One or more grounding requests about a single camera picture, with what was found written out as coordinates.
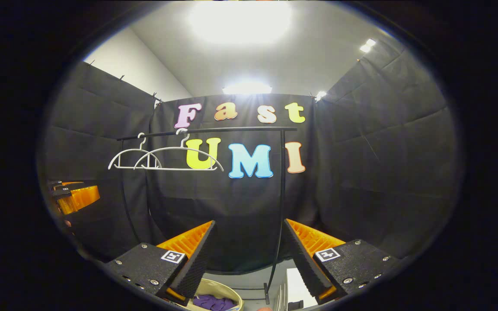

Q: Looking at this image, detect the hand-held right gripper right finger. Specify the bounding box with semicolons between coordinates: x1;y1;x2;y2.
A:
283;219;401;305

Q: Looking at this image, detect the white plastic clothes hanger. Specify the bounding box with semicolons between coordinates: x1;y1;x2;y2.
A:
109;133;162;170
134;129;224;172

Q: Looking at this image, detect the black metal clothes rack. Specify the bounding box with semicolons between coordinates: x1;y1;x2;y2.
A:
116;127;298;305

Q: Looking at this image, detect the purple corduroy jacket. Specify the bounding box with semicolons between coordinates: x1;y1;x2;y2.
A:
194;295;236;311

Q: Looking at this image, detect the black backdrop cloth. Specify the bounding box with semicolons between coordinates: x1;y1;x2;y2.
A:
41;43;461;277

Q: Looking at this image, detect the beige laundry hamper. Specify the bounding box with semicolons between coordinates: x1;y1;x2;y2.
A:
184;279;244;311

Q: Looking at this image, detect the large rectangular ceiling light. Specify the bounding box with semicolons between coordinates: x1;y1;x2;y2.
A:
188;2;293;44

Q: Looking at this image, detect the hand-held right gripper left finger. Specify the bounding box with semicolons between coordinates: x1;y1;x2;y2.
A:
104;220;216;303

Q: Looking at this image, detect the long ceiling light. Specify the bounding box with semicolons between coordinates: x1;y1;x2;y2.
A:
223;83;272;95

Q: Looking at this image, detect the white box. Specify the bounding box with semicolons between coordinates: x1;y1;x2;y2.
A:
275;268;319;311

